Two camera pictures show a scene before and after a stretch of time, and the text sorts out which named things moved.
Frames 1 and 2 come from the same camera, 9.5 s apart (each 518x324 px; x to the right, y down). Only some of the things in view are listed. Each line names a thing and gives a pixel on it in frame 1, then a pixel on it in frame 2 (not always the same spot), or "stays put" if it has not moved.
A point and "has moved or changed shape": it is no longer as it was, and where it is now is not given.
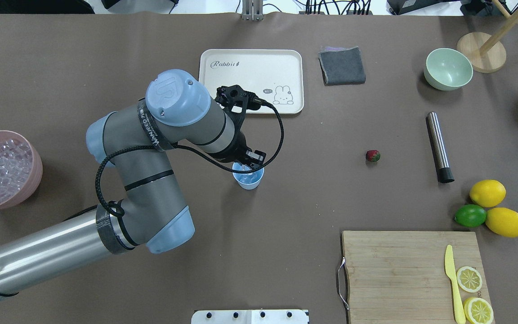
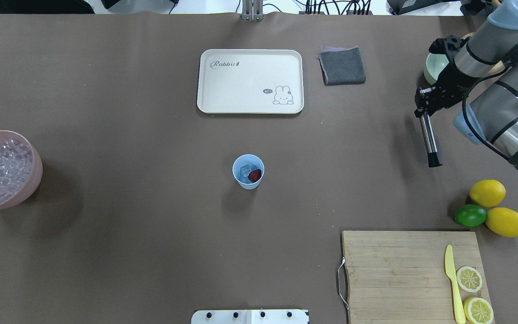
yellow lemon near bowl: x=487 y=193 stays put
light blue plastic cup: x=247 y=181 stays put
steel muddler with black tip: x=444 y=174 has moved or changed shape
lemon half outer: x=478 y=311 stays put
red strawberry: x=372 y=155 to x=255 y=175
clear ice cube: x=252 y=177 has moved or changed shape
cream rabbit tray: x=276 y=76 stays put
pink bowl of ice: x=6 y=168 stays put
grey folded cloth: x=341 y=65 stays put
